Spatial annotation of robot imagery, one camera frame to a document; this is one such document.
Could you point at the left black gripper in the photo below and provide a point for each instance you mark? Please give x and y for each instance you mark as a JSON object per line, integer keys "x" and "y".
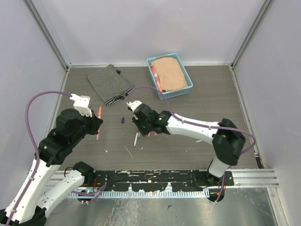
{"x": 95, "y": 121}

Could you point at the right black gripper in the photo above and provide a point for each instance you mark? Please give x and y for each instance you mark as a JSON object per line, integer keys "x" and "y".
{"x": 137, "y": 121}

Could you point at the orange highlighter pen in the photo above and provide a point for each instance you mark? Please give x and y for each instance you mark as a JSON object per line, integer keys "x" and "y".
{"x": 99, "y": 116}

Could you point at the white pen blue end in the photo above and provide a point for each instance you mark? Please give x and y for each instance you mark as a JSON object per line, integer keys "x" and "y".
{"x": 135, "y": 140}

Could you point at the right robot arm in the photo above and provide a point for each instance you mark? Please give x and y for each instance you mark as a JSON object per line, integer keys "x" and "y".
{"x": 225, "y": 138}

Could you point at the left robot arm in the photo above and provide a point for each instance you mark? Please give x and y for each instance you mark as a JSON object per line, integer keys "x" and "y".
{"x": 30, "y": 207}

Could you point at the black white striped cloth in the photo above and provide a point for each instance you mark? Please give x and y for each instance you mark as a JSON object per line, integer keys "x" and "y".
{"x": 110, "y": 85}

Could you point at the peach folded towel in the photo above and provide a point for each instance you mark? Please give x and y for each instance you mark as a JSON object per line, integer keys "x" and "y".
{"x": 169, "y": 76}

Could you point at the light blue plastic basket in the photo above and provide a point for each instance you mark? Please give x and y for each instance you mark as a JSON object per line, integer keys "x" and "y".
{"x": 171, "y": 94}

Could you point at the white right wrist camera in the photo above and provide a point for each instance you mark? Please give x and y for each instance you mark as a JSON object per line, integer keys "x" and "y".
{"x": 132, "y": 106}

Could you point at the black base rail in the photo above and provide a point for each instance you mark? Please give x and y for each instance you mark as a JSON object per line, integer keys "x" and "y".
{"x": 159, "y": 180}

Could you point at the grey slotted cable duct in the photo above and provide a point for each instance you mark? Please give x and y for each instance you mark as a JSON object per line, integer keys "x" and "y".
{"x": 168, "y": 193}

